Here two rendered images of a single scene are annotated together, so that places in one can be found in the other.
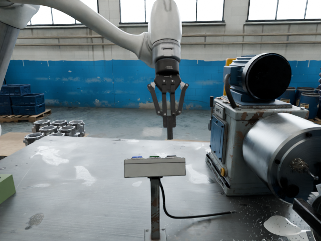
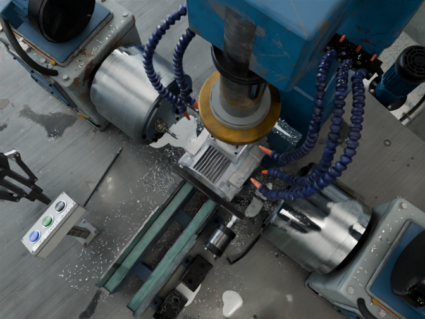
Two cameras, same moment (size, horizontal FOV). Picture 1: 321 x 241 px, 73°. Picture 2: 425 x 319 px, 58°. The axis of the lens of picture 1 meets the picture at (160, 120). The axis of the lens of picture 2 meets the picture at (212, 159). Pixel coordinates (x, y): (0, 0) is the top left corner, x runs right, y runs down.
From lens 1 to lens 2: 80 cm
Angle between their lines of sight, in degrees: 65
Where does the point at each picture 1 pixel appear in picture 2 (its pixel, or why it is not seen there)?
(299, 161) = (159, 126)
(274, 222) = not seen: hidden behind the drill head
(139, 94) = not seen: outside the picture
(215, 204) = (99, 152)
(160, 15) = not seen: outside the picture
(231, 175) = (96, 119)
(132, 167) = (43, 250)
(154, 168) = (60, 232)
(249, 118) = (82, 78)
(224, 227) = (124, 173)
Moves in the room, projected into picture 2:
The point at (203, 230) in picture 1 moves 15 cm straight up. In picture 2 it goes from (112, 191) to (99, 183)
